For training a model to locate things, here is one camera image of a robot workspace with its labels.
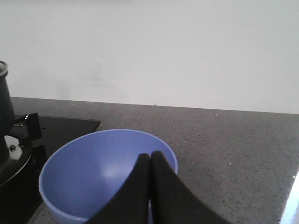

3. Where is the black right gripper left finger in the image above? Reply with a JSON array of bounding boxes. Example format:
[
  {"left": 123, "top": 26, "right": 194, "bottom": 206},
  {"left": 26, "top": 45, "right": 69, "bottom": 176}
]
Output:
[{"left": 88, "top": 154, "right": 150, "bottom": 224}]

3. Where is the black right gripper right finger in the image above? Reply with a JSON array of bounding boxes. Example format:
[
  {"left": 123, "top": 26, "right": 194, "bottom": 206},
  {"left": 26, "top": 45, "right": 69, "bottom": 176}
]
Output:
[{"left": 150, "top": 151, "right": 228, "bottom": 224}]

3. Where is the light blue plastic bowl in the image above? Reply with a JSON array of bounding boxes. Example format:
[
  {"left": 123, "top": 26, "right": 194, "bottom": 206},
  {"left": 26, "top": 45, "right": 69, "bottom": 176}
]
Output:
[{"left": 39, "top": 129, "right": 178, "bottom": 224}]

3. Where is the black pot support grate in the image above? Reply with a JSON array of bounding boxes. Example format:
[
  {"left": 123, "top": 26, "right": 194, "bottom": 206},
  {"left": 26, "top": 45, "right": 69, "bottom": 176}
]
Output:
[{"left": 0, "top": 113, "right": 47, "bottom": 186}]

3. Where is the dark blue cooking pot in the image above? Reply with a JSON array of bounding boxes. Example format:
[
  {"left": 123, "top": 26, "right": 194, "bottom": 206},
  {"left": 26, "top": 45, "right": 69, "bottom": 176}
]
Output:
[{"left": 0, "top": 61, "right": 15, "bottom": 164}]

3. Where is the black glass gas cooktop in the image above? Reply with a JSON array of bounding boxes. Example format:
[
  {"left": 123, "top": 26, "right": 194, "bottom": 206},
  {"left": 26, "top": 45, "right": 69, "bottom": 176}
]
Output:
[{"left": 0, "top": 116, "right": 100, "bottom": 224}]

